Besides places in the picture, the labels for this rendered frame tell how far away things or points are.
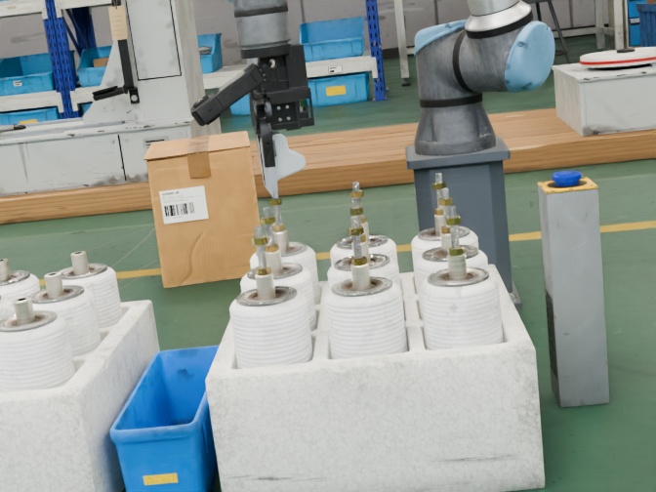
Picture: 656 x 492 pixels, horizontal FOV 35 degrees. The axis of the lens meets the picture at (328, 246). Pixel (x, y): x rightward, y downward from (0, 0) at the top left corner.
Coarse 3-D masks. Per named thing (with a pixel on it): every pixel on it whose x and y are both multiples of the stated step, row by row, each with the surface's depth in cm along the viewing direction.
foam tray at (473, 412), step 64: (320, 320) 141; (512, 320) 131; (256, 384) 123; (320, 384) 123; (384, 384) 123; (448, 384) 122; (512, 384) 122; (256, 448) 125; (320, 448) 125; (384, 448) 125; (448, 448) 124; (512, 448) 124
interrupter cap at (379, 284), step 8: (344, 280) 131; (376, 280) 129; (384, 280) 129; (336, 288) 128; (344, 288) 128; (352, 288) 128; (376, 288) 126; (384, 288) 125; (344, 296) 125; (352, 296) 125; (360, 296) 124
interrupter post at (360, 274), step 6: (366, 264) 127; (354, 270) 127; (360, 270) 126; (366, 270) 127; (354, 276) 127; (360, 276) 127; (366, 276) 127; (354, 282) 127; (360, 282) 127; (366, 282) 127; (354, 288) 127; (360, 288) 127; (366, 288) 127
